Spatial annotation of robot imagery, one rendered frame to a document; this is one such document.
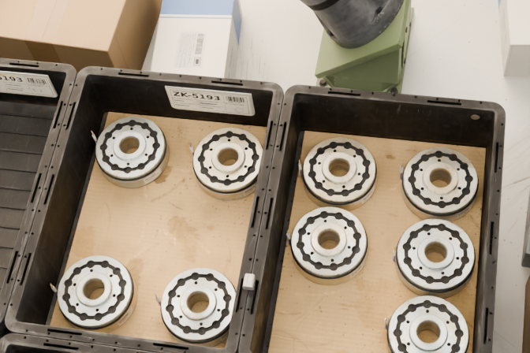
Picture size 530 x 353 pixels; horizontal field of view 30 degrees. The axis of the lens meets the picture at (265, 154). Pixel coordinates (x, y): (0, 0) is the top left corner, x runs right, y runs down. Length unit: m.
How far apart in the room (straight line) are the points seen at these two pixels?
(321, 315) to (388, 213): 0.17
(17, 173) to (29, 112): 0.11
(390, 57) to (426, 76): 0.14
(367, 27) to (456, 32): 0.23
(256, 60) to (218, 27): 0.10
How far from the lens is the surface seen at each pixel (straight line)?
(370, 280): 1.34
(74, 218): 1.45
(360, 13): 1.51
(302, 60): 1.67
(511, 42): 1.59
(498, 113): 1.35
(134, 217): 1.42
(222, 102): 1.42
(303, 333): 1.32
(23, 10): 1.63
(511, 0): 1.64
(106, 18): 1.58
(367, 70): 1.57
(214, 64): 1.57
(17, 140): 1.53
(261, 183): 1.30
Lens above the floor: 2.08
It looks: 61 degrees down
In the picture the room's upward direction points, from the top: 11 degrees counter-clockwise
